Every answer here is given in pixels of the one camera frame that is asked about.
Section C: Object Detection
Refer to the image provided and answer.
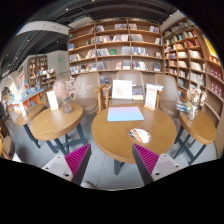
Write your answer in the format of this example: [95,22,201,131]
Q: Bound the white sign stand centre table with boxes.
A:
[145,84,157,111]

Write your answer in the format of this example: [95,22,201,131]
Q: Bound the large wooden bookshelf back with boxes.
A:
[68,17,164,76]

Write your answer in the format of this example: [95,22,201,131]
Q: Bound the round wooden left table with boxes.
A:
[30,103,87,155]

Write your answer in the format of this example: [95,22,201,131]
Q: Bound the orange display counter left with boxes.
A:
[10,88,46,113]

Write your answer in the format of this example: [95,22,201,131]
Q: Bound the small wooden far-left table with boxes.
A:
[16,104,43,147]

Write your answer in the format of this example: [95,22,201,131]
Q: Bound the white cushion on armchair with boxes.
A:
[112,80,132,99]

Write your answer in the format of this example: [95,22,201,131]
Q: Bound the white sign card left table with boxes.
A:
[47,91,59,110]

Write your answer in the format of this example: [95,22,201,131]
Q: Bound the beige armchair centre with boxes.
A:
[103,71,145,107]

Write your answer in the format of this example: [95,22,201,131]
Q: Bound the round wooden centre table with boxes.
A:
[92,104,176,174]

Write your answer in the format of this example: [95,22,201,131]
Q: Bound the book on centre armchair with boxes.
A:
[132,85,143,100]

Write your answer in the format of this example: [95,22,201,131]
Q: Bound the round wooden table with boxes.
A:
[174,111,216,165]
[92,104,176,174]
[30,103,87,155]

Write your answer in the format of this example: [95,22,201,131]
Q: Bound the beige armchair left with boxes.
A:
[72,72,104,114]

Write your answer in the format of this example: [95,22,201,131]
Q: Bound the beige armchair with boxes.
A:
[72,72,104,114]
[155,74,179,118]
[103,71,145,107]

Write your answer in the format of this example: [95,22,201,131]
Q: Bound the beige armchair right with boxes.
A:
[155,74,179,118]

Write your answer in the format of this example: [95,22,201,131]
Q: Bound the wooden bookshelf right wall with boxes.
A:
[161,17,224,157]

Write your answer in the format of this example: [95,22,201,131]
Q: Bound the round wooden right table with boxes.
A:
[174,111,216,165]

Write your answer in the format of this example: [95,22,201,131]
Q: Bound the small white card far-left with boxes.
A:
[19,101,27,117]

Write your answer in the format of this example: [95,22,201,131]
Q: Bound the glass vase with dried flowers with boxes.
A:
[53,78,81,114]

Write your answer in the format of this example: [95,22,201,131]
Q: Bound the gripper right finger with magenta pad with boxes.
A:
[132,144,182,185]

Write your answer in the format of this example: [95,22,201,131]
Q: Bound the right vase with dried flowers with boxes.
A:
[187,85,207,121]

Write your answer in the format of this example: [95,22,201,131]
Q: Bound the distant wooden bookshelf left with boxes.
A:
[28,55,48,87]

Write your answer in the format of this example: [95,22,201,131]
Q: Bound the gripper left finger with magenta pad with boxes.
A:
[42,144,91,185]

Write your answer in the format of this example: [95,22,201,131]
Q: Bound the stack of books right table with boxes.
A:
[176,101,191,112]

